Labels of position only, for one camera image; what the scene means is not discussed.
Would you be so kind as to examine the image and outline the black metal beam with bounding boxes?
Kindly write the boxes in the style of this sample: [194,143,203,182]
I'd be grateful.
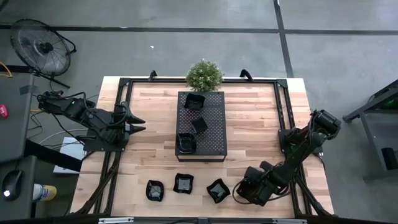
[24,139,83,172]

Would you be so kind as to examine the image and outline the small black square plate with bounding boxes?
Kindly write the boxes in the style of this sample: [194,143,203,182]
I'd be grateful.
[190,116,209,134]

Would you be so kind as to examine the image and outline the grey side desk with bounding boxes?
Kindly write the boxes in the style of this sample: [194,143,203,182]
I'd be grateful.
[0,155,37,220]
[0,73,35,163]

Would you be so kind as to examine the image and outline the black perforated metal riser shelf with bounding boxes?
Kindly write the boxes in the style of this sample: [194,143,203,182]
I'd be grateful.
[174,90,228,162]

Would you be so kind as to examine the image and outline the glossy black rounded square plate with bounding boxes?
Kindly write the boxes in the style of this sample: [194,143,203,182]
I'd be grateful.
[146,179,165,202]

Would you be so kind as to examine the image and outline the grey metal equipment stand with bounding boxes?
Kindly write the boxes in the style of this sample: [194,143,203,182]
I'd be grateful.
[343,79,398,182]

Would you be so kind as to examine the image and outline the black metal table frame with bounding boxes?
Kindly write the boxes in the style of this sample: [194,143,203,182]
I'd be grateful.
[70,76,335,218]

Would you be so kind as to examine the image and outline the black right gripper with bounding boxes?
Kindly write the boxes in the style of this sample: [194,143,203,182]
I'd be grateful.
[236,161,280,207]

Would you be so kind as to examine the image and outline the silver aluminium bracket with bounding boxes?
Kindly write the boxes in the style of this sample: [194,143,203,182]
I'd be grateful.
[98,217,134,224]
[272,218,308,224]

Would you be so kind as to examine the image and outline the black box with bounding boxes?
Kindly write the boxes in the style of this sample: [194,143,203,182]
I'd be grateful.
[381,147,398,171]

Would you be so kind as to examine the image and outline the black deep wavy square plate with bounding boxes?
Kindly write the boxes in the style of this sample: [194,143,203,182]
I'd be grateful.
[183,92,206,112]

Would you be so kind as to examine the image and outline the yellow cable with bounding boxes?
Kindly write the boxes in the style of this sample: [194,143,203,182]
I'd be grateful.
[0,61,13,78]

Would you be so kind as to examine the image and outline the potted green artificial plant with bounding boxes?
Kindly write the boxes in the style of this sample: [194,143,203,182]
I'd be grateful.
[185,58,224,93]

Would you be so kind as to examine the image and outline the white box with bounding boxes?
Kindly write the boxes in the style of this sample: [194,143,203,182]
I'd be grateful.
[52,136,88,174]

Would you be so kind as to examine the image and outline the white spray can yellow cap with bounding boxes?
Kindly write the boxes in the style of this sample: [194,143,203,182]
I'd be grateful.
[32,183,58,202]

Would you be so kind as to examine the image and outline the black computer mouse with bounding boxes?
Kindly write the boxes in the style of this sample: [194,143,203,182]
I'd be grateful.
[1,169,24,202]

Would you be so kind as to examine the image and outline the black floor fan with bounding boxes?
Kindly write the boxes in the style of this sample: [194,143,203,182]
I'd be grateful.
[9,18,77,90]

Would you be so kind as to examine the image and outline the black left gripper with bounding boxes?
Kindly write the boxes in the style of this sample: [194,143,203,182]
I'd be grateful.
[111,101,147,142]

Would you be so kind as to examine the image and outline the glossy black wavy square plate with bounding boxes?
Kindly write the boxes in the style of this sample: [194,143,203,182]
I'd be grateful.
[206,177,231,204]
[172,172,195,195]

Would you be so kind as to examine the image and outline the black rounded pointed-corner plate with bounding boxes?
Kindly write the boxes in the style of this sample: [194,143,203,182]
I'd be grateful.
[175,133,198,156]

